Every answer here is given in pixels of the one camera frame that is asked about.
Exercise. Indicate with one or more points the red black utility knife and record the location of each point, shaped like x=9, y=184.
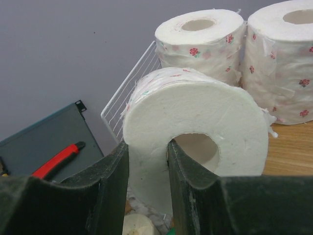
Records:
x=49, y=169

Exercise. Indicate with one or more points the white wire wooden shelf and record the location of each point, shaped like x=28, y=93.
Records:
x=198, y=145

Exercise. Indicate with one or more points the short floral paper roll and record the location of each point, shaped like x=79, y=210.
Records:
x=173, y=102

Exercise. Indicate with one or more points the beige brown wrapped paper roll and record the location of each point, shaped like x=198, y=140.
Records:
x=138, y=224

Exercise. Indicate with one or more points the small floral paper roll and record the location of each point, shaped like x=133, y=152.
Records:
x=208, y=41

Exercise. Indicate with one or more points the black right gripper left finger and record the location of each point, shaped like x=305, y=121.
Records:
x=91, y=202

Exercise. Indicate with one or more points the dark grey rack panel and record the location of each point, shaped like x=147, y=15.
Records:
x=27, y=150

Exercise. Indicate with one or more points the large floral paper roll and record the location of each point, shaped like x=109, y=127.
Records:
x=278, y=61

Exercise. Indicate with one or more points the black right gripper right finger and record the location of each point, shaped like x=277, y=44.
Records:
x=206, y=204

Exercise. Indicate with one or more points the green wrapped roll rear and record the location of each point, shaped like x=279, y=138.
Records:
x=172, y=231

